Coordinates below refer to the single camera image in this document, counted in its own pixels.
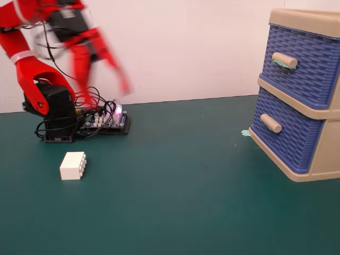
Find white zip tie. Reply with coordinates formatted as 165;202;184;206
10;51;37;65
12;0;26;21

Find black robot base with servo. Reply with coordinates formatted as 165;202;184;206
22;81;78;144

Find beige plastic drawer cabinet frame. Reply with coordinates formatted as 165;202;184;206
248;7;340;183

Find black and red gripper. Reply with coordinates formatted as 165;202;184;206
49;4;133;106

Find dark green table mat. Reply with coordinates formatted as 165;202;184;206
0;94;340;255

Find controller circuit board with LEDs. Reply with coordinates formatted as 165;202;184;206
76;104;131;136

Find blue woven drawer with putty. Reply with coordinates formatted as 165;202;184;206
261;23;340;111

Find white building block cube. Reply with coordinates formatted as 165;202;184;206
59;151;88;181

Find blue woven drawer beige handle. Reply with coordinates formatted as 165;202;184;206
250;86;326;173

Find black servo cable along arm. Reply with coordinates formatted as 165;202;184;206
31;15;80;82

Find black cable bundle at board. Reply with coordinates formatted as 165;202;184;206
35;85;118;139

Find green putty on drawer handle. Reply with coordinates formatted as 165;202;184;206
271;59;297;71

